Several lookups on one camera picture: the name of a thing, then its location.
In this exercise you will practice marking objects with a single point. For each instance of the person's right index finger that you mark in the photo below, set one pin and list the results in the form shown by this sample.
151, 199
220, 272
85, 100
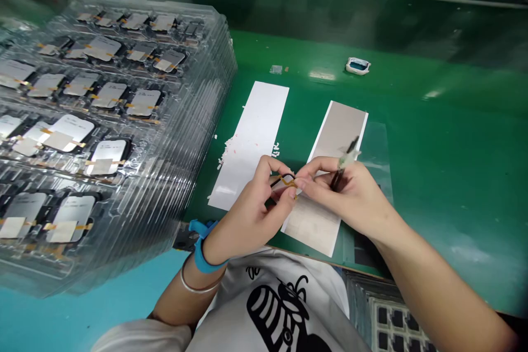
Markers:
319, 164

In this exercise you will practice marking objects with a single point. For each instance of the clear plastic film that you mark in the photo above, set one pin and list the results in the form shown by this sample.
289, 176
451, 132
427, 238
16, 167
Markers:
376, 141

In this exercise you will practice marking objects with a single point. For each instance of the white paper strip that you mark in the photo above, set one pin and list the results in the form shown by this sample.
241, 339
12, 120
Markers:
255, 129

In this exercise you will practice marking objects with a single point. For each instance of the person's left index finger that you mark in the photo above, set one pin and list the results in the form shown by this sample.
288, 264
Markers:
270, 161

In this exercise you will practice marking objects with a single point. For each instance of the person's left thumb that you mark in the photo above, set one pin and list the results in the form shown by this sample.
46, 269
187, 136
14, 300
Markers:
282, 193

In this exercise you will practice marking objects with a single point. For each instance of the person's right thumb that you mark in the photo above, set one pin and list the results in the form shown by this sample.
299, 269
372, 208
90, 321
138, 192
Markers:
313, 188

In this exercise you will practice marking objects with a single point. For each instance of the person's body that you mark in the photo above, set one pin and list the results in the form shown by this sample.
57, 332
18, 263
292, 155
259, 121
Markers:
264, 310

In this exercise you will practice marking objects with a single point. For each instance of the small white blue container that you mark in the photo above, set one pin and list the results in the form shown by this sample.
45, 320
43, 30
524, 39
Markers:
358, 65

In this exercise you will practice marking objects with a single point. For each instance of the pile of white scraps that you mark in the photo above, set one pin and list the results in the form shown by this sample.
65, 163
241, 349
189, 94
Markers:
227, 149

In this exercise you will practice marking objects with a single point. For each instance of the person's left hand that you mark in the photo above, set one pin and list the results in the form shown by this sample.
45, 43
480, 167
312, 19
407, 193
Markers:
243, 220

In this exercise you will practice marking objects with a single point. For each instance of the stack of clear part trays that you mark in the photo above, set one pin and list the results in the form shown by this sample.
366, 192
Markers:
103, 129

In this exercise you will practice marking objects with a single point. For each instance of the grey liner strip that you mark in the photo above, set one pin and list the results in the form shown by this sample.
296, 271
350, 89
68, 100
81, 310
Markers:
342, 129

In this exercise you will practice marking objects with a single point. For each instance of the black tweezers with white tape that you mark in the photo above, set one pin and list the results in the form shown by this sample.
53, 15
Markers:
353, 146

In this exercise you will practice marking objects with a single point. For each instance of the stack of trays, black squares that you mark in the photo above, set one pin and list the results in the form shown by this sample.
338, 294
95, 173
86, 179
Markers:
392, 319

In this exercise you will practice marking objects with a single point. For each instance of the person's right hand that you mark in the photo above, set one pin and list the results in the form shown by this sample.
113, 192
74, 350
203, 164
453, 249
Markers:
354, 195

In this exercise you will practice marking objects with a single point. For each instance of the small black orange flex part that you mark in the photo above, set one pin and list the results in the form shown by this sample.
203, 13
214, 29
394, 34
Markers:
285, 178

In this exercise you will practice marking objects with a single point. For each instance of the small clear plastic piece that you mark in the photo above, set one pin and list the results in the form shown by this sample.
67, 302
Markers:
275, 69

